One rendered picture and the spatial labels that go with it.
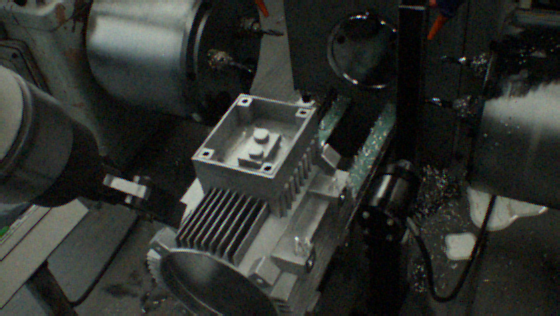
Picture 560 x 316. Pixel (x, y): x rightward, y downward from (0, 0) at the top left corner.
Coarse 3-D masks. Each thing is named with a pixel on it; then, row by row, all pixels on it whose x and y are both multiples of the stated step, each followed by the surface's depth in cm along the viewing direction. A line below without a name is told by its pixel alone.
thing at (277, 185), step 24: (240, 96) 73; (240, 120) 73; (264, 120) 73; (288, 120) 72; (312, 120) 69; (216, 144) 69; (240, 144) 71; (264, 144) 68; (312, 144) 70; (216, 168) 65; (240, 168) 63; (264, 168) 63; (288, 168) 65; (312, 168) 71; (240, 192) 66; (264, 192) 64; (288, 192) 66
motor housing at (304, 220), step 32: (192, 192) 73; (224, 192) 67; (352, 192) 75; (192, 224) 64; (224, 224) 63; (256, 224) 64; (288, 224) 67; (320, 224) 68; (160, 256) 67; (192, 256) 75; (224, 256) 62; (256, 256) 63; (320, 256) 69; (192, 288) 74; (224, 288) 76; (256, 288) 77; (288, 288) 63
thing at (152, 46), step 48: (96, 0) 96; (144, 0) 92; (192, 0) 89; (240, 0) 98; (96, 48) 95; (144, 48) 91; (192, 48) 90; (240, 48) 102; (144, 96) 96; (192, 96) 93
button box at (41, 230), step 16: (32, 208) 72; (48, 208) 72; (64, 208) 73; (80, 208) 75; (16, 224) 72; (32, 224) 70; (48, 224) 72; (64, 224) 73; (0, 240) 69; (16, 240) 69; (32, 240) 70; (48, 240) 71; (0, 256) 67; (16, 256) 68; (32, 256) 69; (48, 256) 71; (0, 272) 67; (16, 272) 68; (32, 272) 69; (0, 288) 66; (16, 288) 67; (0, 304) 66
